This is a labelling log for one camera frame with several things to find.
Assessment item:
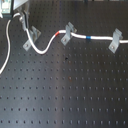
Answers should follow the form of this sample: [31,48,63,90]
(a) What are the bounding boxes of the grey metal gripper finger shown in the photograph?
[20,13,27,30]

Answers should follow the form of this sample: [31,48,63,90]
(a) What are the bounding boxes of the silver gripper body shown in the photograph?
[0,0,29,18]

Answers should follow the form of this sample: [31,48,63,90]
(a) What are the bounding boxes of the white cable with coloured marks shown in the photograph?
[13,13,128,55]

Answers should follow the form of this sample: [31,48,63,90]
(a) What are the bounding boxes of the left grey cable clip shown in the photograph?
[23,26,41,51]

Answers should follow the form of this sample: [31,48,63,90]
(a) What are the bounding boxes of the grey cable clip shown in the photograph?
[61,22,77,45]
[109,29,123,53]
[23,26,41,51]

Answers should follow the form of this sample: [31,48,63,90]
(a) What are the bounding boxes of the thin white wire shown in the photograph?
[0,13,20,75]

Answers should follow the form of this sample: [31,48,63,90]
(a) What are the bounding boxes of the middle grey cable clip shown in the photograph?
[61,22,77,45]

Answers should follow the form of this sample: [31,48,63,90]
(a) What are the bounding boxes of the right grey cable clip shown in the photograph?
[109,29,123,53]

